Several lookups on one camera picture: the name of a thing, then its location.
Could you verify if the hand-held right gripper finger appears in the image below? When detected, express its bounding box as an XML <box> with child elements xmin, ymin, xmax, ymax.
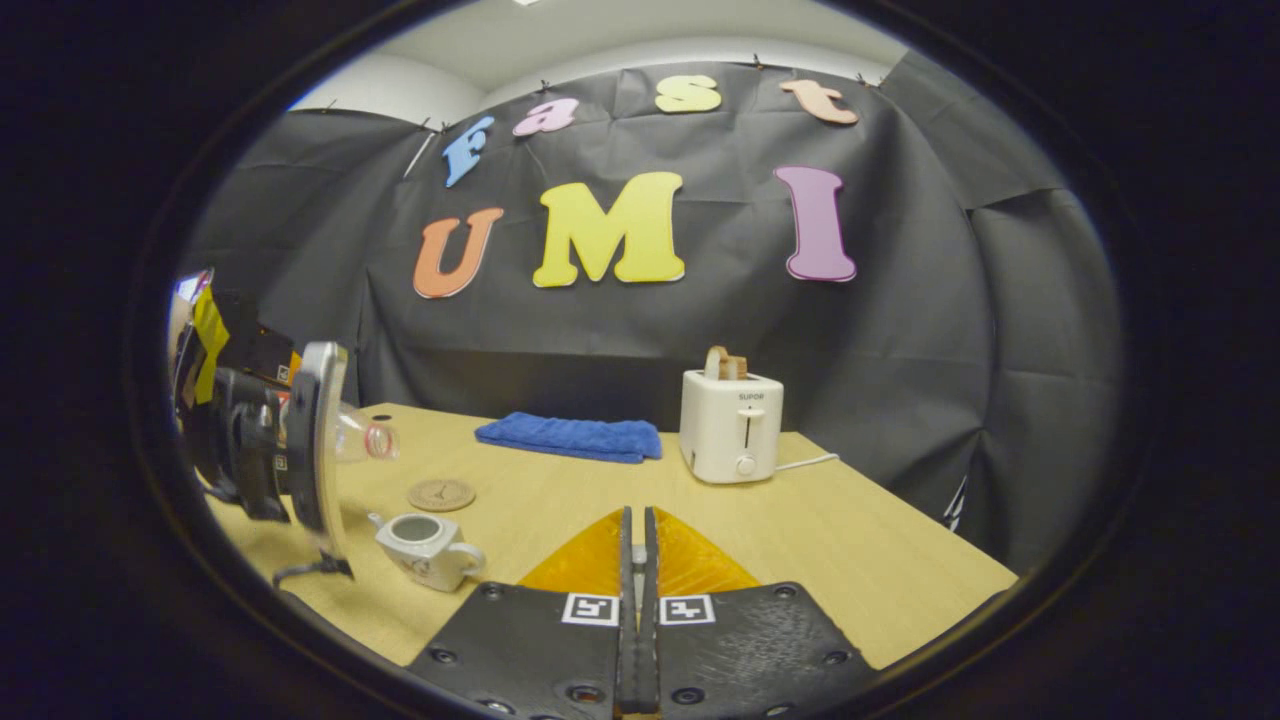
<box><xmin>405</xmin><ymin>505</ymin><xmax>637</xmax><ymax>720</ymax></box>
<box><xmin>640</xmin><ymin>505</ymin><xmax>881</xmax><ymax>720</ymax></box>

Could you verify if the clear plastic water bottle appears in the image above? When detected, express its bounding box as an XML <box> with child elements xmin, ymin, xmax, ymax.
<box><xmin>330</xmin><ymin>402</ymin><xmax>401</xmax><ymax>465</ymax></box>

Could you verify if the white ceramic teacup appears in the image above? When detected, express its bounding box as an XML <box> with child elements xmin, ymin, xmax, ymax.
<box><xmin>366</xmin><ymin>512</ymin><xmax>488</xmax><ymax>593</ymax></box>

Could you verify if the blue folded towel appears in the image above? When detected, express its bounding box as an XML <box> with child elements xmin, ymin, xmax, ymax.
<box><xmin>474</xmin><ymin>411</ymin><xmax>664</xmax><ymax>465</ymax></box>

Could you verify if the black backdrop cloth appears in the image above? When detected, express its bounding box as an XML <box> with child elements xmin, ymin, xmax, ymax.
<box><xmin>175</xmin><ymin>50</ymin><xmax>1126</xmax><ymax>576</ymax></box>

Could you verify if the white toaster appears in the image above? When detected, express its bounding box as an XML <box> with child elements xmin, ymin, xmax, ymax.
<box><xmin>679</xmin><ymin>369</ymin><xmax>786</xmax><ymax>486</ymax></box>

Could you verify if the round wooden coaster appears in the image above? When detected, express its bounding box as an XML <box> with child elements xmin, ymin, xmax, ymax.
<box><xmin>407</xmin><ymin>478</ymin><xmax>477</xmax><ymax>513</ymax></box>

